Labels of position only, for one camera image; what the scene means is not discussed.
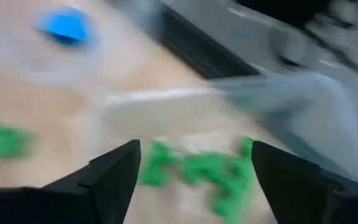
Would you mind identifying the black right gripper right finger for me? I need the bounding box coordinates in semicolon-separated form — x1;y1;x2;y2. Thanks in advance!
251;141;358;224

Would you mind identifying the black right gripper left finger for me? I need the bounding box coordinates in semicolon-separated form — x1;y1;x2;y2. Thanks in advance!
0;139;142;224

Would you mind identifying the blue toy block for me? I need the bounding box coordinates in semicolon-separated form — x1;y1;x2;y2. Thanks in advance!
37;6;96;47

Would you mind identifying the clear plastic bin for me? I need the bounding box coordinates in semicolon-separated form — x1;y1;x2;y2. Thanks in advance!
0;0;111;91
99;73;358;224

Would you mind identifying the black partition panel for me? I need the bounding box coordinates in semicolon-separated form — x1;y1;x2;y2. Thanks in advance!
233;0;357;30

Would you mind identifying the black aluminium table frame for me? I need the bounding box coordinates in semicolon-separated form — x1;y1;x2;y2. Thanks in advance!
158;2;260;80

